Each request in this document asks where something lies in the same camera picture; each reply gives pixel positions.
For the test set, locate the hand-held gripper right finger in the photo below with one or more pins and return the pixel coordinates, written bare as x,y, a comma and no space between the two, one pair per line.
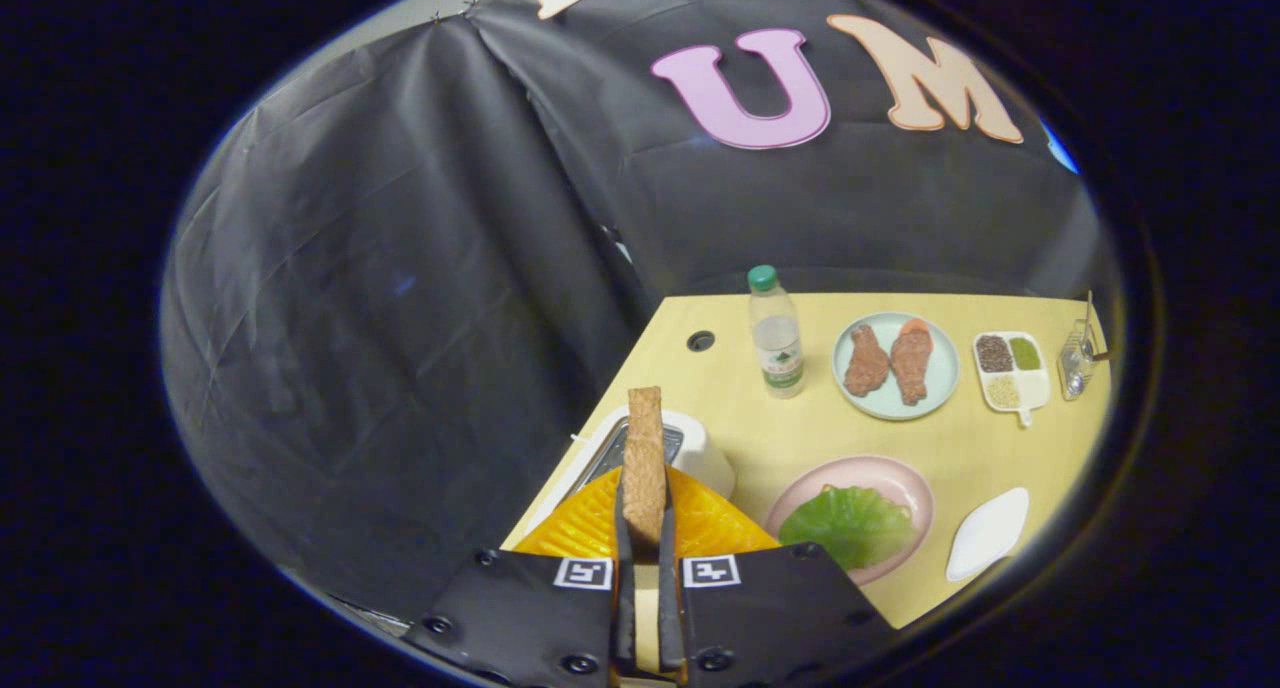
780,618

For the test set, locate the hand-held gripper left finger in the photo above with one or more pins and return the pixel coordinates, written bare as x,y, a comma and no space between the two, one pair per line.
520,618

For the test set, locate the green lettuce leaf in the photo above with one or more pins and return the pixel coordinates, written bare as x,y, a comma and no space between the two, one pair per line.
850,528

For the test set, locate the toasted bread slice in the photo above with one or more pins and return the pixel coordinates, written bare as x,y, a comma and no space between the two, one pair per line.
645,458

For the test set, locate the white toaster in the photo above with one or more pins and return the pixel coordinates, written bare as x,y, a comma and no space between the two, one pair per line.
705,458

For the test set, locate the pink round plate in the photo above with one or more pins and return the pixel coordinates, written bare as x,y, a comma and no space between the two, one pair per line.
900,478

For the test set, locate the white oval plate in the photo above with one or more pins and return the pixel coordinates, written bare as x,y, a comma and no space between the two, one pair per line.
990,533

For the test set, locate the clear plastic water bottle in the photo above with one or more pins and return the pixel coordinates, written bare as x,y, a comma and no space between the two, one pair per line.
777,348

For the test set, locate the brown steak piece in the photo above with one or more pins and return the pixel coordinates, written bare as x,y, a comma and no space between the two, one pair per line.
866,360
912,363

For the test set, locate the pale blue round plate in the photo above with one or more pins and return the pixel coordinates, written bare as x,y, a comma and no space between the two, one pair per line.
945,368

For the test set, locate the pile of yellow soybeans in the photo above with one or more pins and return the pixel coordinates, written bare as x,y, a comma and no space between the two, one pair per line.
1002,392

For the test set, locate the red tomato slice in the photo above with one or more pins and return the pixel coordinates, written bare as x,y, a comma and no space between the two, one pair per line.
914,325

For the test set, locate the pile of dark red beans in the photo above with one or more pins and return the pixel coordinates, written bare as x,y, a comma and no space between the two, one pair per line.
993,353

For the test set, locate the white divided dish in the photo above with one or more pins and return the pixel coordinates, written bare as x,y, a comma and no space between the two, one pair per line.
1035,388

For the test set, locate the pile of green beans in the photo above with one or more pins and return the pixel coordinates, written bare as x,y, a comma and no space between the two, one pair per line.
1024,353

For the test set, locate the black backdrop cloth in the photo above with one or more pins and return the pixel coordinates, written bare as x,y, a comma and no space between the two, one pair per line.
400,268

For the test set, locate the clear utensil holder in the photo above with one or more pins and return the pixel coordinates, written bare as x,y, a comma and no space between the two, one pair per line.
1075,368

